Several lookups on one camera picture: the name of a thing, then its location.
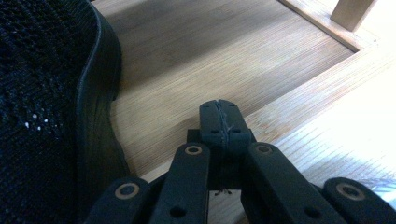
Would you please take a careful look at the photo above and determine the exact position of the black shoe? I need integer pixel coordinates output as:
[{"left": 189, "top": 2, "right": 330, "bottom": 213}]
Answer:
[{"left": 0, "top": 0, "right": 132, "bottom": 224}]

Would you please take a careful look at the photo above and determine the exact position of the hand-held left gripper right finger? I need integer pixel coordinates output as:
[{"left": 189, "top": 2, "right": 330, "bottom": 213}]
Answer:
[{"left": 219, "top": 99, "right": 253, "bottom": 152}]

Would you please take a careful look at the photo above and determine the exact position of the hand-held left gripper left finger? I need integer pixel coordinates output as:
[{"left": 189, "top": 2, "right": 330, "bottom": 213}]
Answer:
[{"left": 199, "top": 99, "right": 227, "bottom": 151}]

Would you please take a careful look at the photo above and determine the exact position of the wooden three-tier shoe rack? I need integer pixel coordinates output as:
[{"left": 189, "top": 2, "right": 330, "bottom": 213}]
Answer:
[{"left": 92, "top": 0, "right": 396, "bottom": 185}]

